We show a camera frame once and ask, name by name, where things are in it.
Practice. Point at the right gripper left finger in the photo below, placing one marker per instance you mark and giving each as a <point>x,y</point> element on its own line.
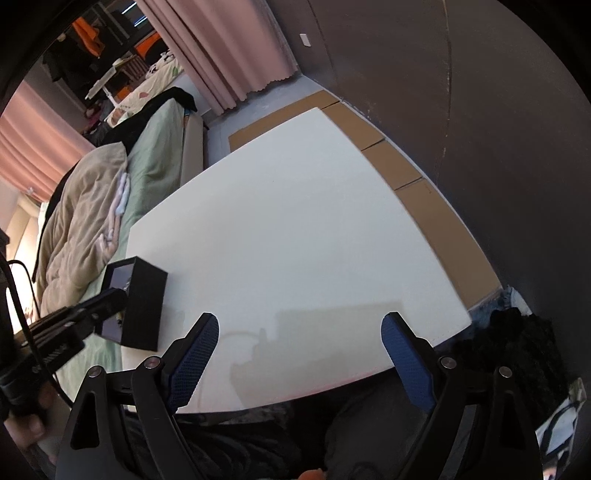
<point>185,360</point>

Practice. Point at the pink curtain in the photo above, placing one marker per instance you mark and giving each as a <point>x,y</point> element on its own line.
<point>38,146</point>
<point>228,49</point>

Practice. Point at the orange cloth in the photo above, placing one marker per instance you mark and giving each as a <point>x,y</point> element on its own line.
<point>112,35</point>

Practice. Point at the black clothing on bed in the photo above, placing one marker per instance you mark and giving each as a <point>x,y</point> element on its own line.
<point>129,131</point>

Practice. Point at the floral patterned bedding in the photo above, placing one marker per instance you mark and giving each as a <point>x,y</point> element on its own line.
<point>158,78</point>

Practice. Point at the black jewelry box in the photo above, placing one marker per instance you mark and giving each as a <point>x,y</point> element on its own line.
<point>137,324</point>

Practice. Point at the white folding table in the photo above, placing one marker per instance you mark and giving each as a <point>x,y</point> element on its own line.
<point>131,66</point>

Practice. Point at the white wall switch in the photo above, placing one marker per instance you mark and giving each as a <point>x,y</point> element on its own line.
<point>304,39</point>

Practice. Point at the brown cardboard sheet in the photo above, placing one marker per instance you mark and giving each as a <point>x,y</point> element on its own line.
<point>462,258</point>

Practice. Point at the left hand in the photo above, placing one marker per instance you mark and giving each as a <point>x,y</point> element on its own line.
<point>28,431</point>

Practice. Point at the beige blanket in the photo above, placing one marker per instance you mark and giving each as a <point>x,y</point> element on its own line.
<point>81,235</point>

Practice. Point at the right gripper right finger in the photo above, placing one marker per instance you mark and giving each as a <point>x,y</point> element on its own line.
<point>412,357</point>

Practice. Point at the green bed sheet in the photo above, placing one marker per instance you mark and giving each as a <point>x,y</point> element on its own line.
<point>154,166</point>

